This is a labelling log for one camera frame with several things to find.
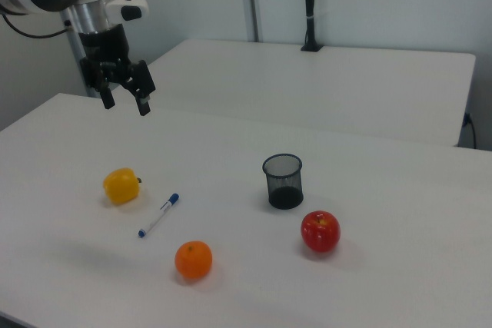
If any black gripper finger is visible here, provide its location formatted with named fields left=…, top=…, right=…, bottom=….
left=134, top=91, right=151, bottom=117
left=100, top=87, right=117, bottom=111

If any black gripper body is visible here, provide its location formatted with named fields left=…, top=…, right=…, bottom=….
left=78, top=23, right=157, bottom=98

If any white marker with blue cap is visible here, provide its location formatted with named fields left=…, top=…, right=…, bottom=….
left=138, top=192, right=181, bottom=239

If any yellow bell pepper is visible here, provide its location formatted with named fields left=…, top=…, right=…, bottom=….
left=102, top=167, right=143, bottom=206

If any black mesh pen cup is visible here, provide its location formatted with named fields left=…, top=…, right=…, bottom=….
left=262, top=153, right=305, bottom=210

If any orange fruit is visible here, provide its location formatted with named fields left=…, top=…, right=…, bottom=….
left=175, top=240, right=214, bottom=280

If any black pole with base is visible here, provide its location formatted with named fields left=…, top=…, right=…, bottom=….
left=300, top=0, right=324, bottom=53

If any red apple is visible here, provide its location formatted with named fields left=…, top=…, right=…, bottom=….
left=300, top=210, right=342, bottom=253

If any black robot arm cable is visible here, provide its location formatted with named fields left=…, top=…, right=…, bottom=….
left=0, top=11, right=72, bottom=40

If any black wall socket cable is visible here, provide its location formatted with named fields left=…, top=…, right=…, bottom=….
left=462, top=111, right=478, bottom=150

